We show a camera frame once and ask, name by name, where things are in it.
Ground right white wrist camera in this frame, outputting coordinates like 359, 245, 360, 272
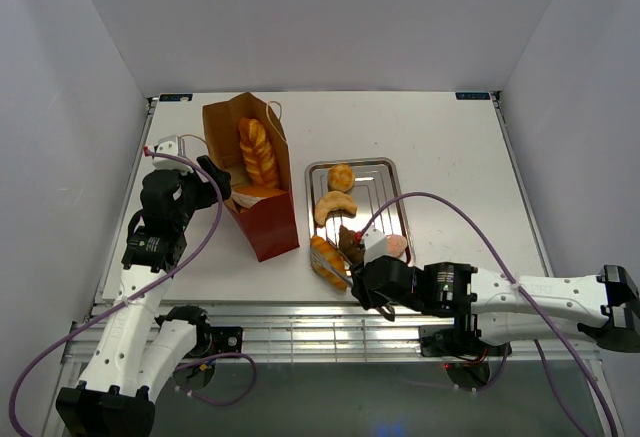
360, 227, 389, 264

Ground aluminium frame rail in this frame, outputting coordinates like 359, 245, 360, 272
62, 301, 601, 364

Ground steel serving tongs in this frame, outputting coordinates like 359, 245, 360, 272
310, 248, 396, 322

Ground steel rectangular tray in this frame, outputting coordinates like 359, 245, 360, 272
304, 157, 401, 245

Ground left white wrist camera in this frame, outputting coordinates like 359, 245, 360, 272
144, 135, 186, 158

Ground dark chocolate croissant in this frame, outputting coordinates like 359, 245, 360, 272
338, 225, 365, 265

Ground striped orange croissant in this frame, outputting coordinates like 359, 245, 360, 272
310, 235, 347, 292

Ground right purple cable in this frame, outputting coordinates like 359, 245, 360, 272
359, 191, 617, 437

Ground long twisted glazed bread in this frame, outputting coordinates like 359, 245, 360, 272
238, 118, 280, 189

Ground brown red paper bag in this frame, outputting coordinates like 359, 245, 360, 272
202, 92, 299, 262

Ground sugar coated pink donut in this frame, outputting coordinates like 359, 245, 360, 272
386, 234, 408, 259

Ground round golden bun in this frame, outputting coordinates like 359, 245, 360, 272
327, 163, 355, 193

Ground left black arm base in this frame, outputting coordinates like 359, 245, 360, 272
191, 325, 244, 358

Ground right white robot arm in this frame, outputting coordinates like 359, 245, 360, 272
351, 256, 639, 354

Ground pale curved croissant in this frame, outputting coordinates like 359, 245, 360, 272
314, 191, 358, 226

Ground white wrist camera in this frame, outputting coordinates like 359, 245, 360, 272
360, 227, 389, 264
144, 135, 186, 158

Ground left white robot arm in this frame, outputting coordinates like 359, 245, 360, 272
55, 155, 231, 436

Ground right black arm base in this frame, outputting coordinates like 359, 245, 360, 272
418, 326, 512, 361

